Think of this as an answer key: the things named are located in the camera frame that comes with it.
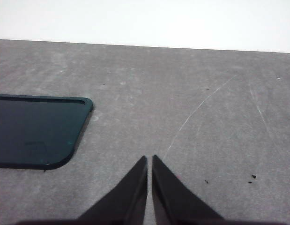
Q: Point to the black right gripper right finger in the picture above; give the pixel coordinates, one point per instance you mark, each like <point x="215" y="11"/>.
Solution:
<point x="173" y="201"/>

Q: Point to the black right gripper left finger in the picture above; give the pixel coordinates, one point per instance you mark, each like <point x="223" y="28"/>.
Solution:
<point x="126" y="201"/>

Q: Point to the black rectangular tray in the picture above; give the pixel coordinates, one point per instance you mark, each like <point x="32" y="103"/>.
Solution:
<point x="34" y="131"/>

